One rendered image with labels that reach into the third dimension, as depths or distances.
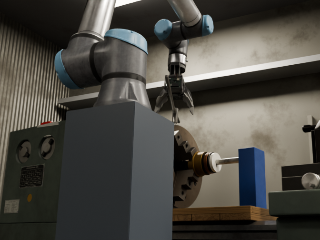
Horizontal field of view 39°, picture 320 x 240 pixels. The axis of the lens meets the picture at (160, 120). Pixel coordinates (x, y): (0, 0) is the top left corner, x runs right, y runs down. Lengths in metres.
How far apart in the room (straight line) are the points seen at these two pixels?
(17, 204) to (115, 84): 0.94
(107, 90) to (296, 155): 3.51
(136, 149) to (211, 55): 4.16
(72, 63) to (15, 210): 0.86
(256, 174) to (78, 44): 0.70
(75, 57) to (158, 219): 0.48
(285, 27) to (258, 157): 3.52
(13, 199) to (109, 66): 0.96
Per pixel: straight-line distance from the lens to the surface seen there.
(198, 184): 1.78
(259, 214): 1.37
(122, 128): 1.01
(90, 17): 1.33
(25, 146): 1.97
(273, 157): 4.54
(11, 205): 1.95
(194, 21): 1.66
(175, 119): 1.76
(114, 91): 1.10
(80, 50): 1.23
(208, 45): 5.17
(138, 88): 1.12
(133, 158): 0.98
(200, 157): 1.60
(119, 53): 1.15
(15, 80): 5.39
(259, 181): 1.51
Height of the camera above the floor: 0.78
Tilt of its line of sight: 16 degrees up
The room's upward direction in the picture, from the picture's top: 2 degrees clockwise
